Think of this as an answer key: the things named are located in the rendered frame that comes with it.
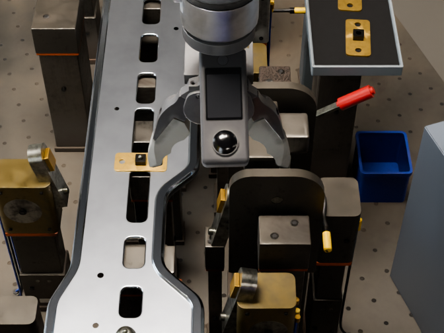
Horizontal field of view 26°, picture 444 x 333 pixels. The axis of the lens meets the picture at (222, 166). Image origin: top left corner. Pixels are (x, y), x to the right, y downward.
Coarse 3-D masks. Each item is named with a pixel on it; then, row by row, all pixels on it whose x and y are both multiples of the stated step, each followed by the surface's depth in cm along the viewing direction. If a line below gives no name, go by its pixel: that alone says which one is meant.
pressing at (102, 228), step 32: (128, 0) 181; (160, 0) 181; (128, 32) 175; (160, 32) 175; (96, 64) 170; (128, 64) 169; (160, 64) 169; (96, 96) 165; (128, 96) 164; (160, 96) 164; (96, 128) 159; (128, 128) 159; (192, 128) 159; (96, 160) 155; (192, 160) 154; (96, 192) 150; (128, 192) 150; (160, 192) 150; (96, 224) 146; (128, 224) 146; (160, 224) 146; (96, 256) 142; (160, 256) 142; (64, 288) 139; (96, 288) 139; (128, 288) 139; (160, 288) 139; (64, 320) 135; (96, 320) 135; (128, 320) 135; (160, 320) 135; (192, 320) 135
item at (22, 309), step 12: (0, 300) 138; (12, 300) 138; (24, 300) 138; (36, 300) 138; (0, 312) 137; (12, 312) 137; (24, 312) 137; (36, 312) 137; (0, 324) 136; (12, 324) 136; (24, 324) 136; (36, 324) 138
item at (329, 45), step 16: (320, 0) 156; (336, 0) 156; (368, 0) 156; (384, 0) 156; (320, 16) 153; (336, 16) 153; (352, 16) 153; (368, 16) 153; (384, 16) 153; (320, 32) 151; (336, 32) 151; (384, 32) 151; (320, 48) 148; (336, 48) 148; (384, 48) 148; (320, 64) 146; (336, 64) 146; (352, 64) 146; (368, 64) 146; (384, 64) 146
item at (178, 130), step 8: (176, 120) 99; (168, 128) 100; (176, 128) 100; (184, 128) 100; (152, 136) 102; (160, 136) 101; (168, 136) 101; (176, 136) 101; (184, 136) 101; (152, 144) 102; (160, 144) 102; (168, 144) 102; (152, 152) 103; (160, 152) 103; (168, 152) 103; (152, 160) 105; (160, 160) 104
